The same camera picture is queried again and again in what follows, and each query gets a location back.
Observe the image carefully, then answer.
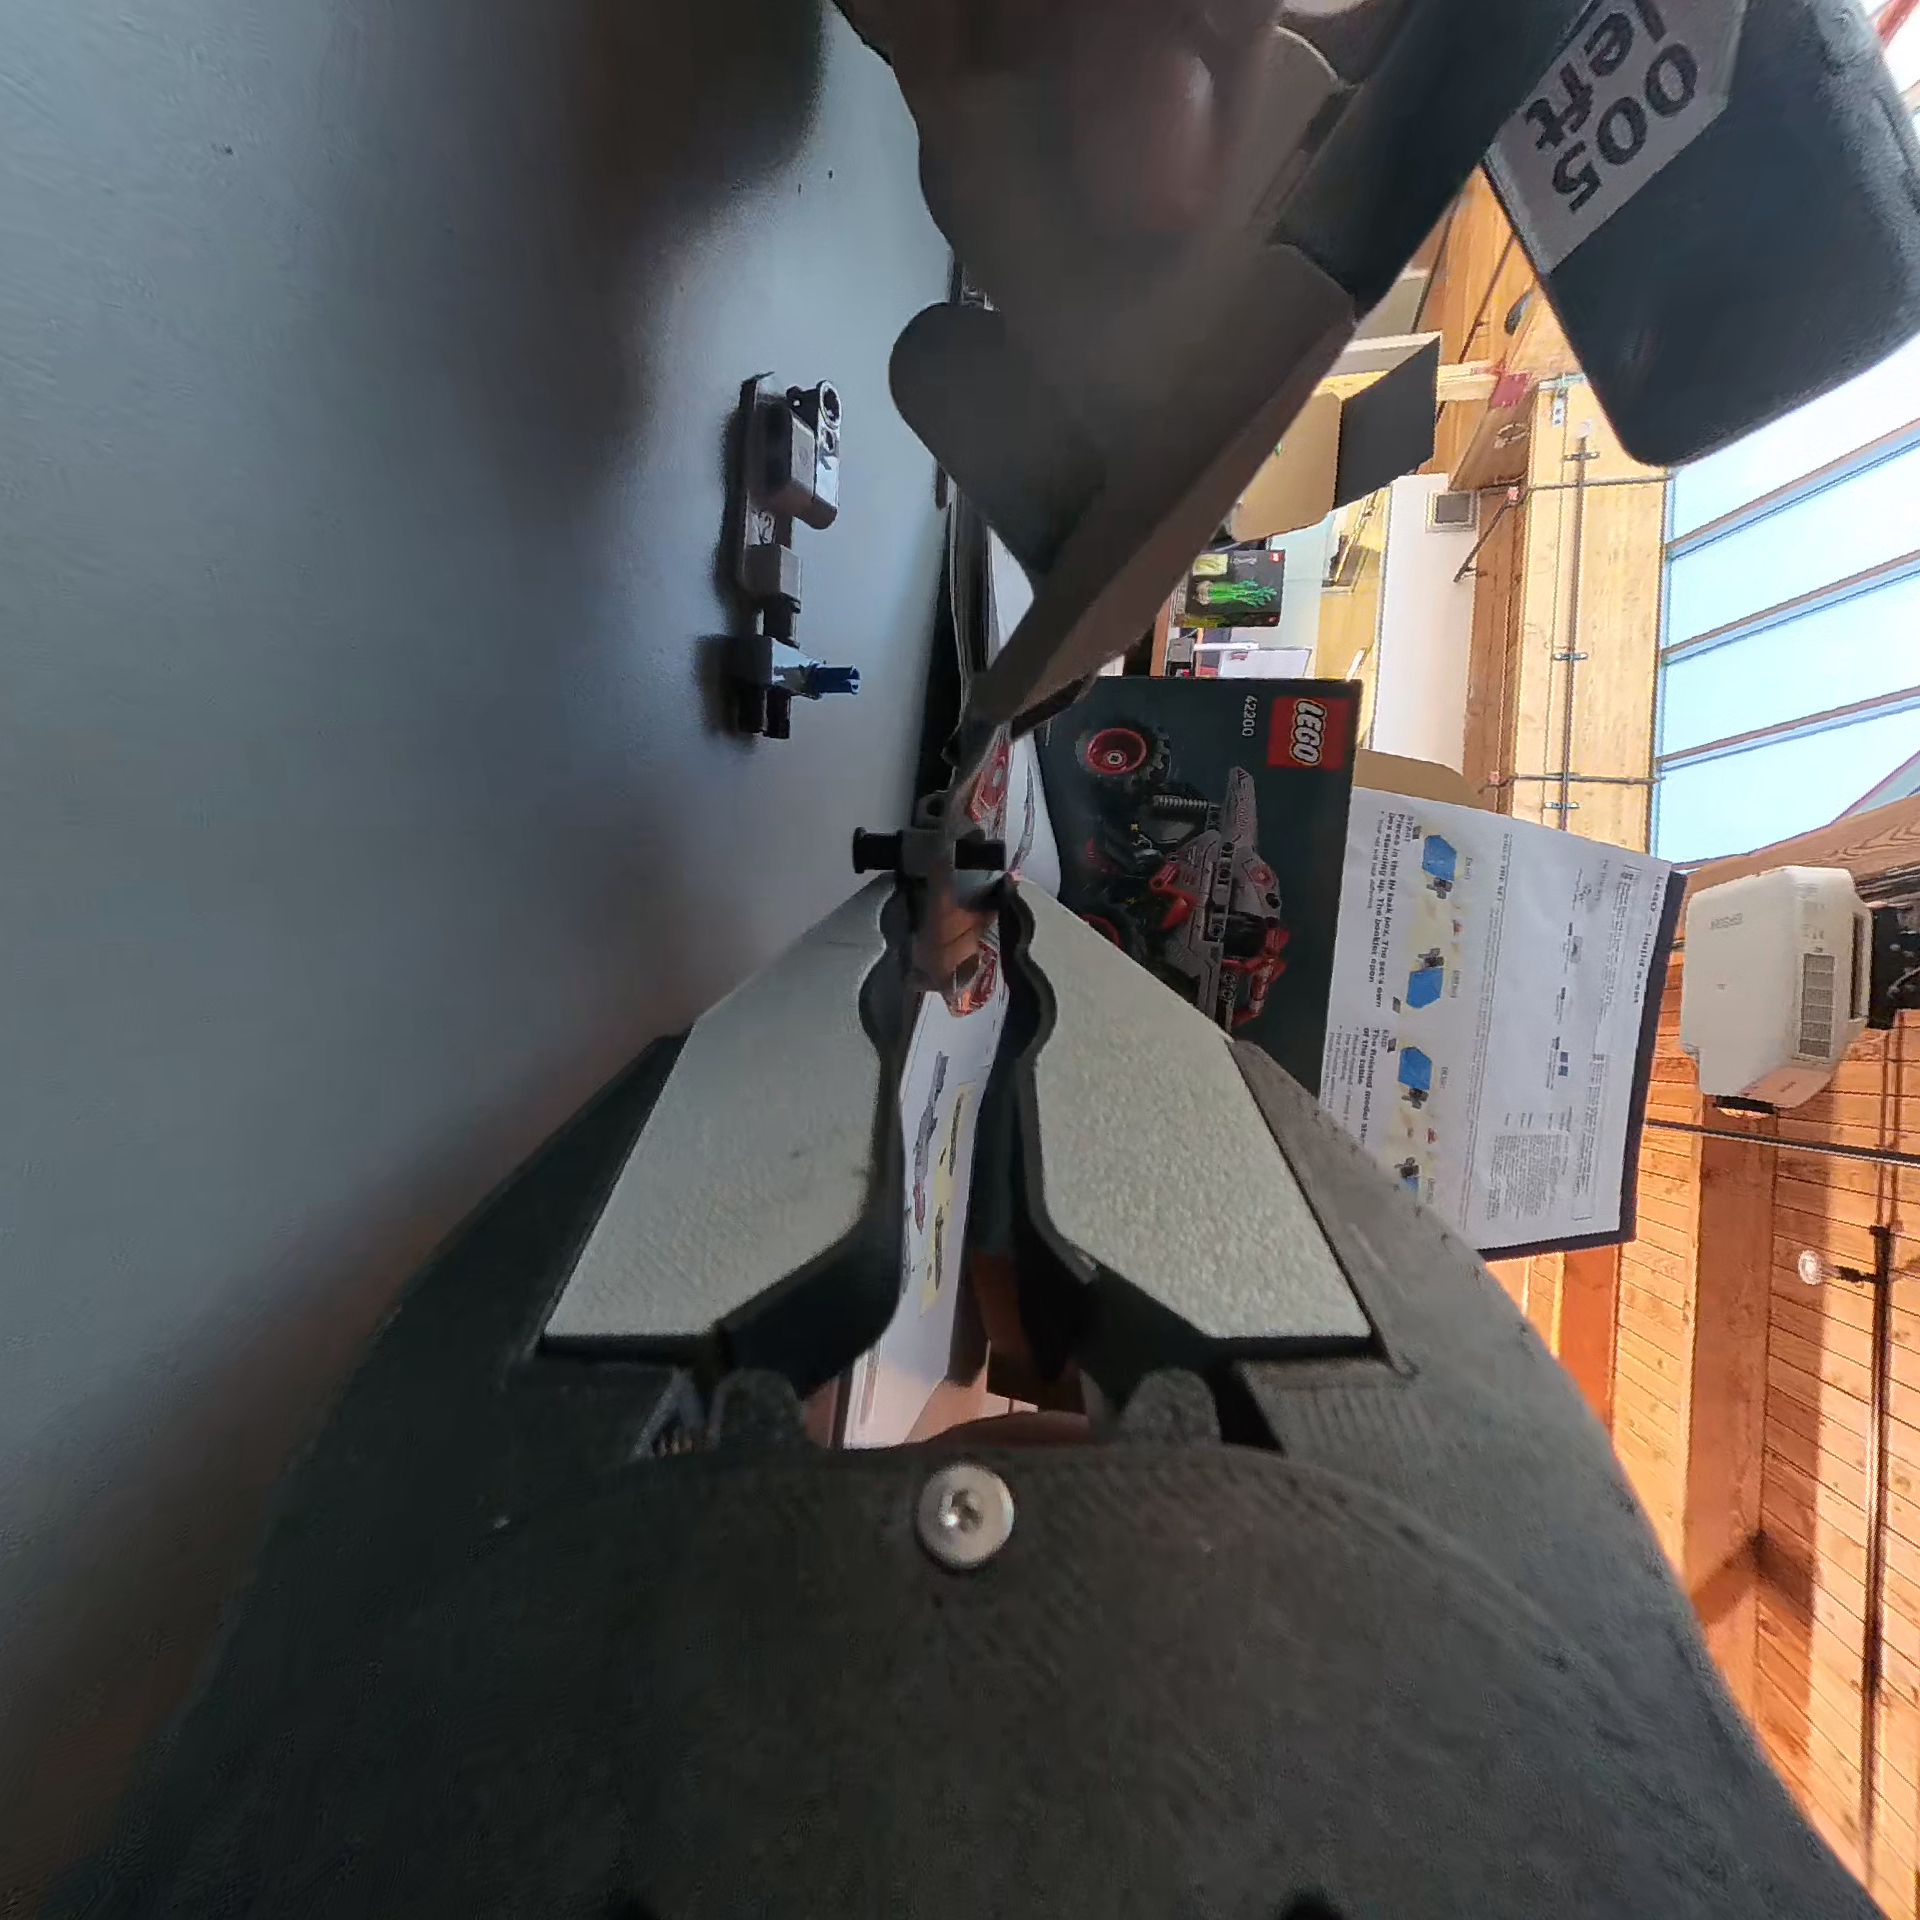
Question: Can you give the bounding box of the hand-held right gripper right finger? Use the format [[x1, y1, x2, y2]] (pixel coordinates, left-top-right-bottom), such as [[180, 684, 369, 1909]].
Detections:
[[1008, 878, 1375, 1397]]

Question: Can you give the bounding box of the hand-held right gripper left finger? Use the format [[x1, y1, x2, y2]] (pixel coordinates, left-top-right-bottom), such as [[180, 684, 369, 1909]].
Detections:
[[544, 878, 916, 1389]]

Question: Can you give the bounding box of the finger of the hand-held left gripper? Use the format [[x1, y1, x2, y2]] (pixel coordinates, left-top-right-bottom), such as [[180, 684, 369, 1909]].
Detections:
[[885, 0, 1337, 600], [959, 247, 1362, 740]]

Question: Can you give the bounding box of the grey red lego panel assembly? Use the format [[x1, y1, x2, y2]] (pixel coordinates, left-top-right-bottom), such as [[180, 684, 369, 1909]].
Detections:
[[853, 720, 1041, 1023]]

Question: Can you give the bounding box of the grey lego piece blue pin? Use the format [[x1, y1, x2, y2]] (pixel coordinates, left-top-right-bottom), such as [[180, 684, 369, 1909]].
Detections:
[[731, 630, 866, 740]]

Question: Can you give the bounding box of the open lego instruction booklet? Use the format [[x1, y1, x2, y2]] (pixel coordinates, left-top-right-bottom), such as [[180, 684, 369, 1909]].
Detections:
[[843, 480, 1059, 1448]]

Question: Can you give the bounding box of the black lego set box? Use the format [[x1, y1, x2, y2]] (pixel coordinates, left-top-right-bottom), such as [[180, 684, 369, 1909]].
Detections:
[[1032, 675, 1365, 1086]]

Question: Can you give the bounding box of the grey lego beam piece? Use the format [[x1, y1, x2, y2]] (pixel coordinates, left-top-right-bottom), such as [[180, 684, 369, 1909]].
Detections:
[[731, 374, 847, 619]]

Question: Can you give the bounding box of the dark box with green print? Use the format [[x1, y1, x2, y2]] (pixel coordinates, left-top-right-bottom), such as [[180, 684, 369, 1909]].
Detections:
[[1177, 547, 1288, 633]]

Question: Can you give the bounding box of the white printed leaflet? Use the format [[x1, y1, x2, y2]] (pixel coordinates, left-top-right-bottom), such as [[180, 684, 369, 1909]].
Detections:
[[1316, 785, 1679, 1259]]

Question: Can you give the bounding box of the window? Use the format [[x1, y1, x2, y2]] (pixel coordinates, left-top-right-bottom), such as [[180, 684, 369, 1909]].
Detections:
[[1651, 344, 1920, 869]]

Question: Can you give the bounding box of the metal pipe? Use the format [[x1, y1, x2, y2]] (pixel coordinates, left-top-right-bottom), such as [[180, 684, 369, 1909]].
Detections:
[[1546, 427, 1595, 829]]

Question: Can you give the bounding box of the white projector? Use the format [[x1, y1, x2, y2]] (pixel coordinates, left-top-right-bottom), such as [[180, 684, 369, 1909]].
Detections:
[[1679, 861, 1881, 1115]]

